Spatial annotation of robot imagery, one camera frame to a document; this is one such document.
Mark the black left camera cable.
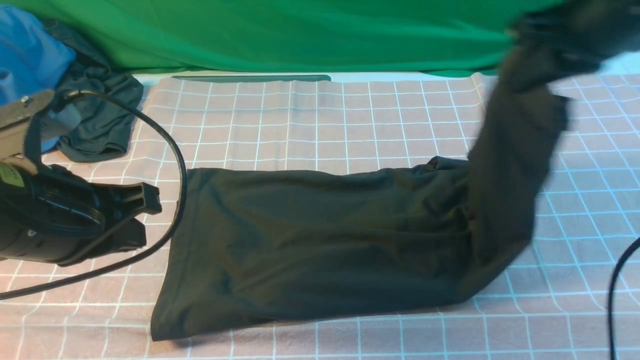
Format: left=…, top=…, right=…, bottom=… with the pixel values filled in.
left=0, top=89, right=189, bottom=301

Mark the dark gray long-sleeve top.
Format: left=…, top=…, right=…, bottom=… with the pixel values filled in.
left=150, top=43, right=569, bottom=342

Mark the green backdrop cloth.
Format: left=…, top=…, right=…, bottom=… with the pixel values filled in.
left=0, top=0, right=566, bottom=77

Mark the blue crumpled garment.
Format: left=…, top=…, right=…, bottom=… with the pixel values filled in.
left=0, top=6, right=81, bottom=153

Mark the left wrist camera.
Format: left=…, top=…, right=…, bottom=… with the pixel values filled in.
left=0, top=89, right=67, bottom=163

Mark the black camera cable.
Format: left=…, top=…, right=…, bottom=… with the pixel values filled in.
left=0, top=89, right=189, bottom=301
left=607, top=237, right=640, bottom=360

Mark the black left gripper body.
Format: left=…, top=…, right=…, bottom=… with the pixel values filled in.
left=0, top=162, right=162, bottom=267

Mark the pink checkered tablecloth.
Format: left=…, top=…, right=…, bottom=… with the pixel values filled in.
left=1, top=74, right=639, bottom=360

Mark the black right camera cable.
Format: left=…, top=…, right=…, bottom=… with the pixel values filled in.
left=607, top=237, right=640, bottom=360

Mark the dark gray crumpled garment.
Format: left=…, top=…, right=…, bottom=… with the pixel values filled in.
left=43, top=19, right=144, bottom=163

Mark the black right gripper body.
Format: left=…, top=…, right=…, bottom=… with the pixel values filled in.
left=507, top=0, right=640, bottom=76

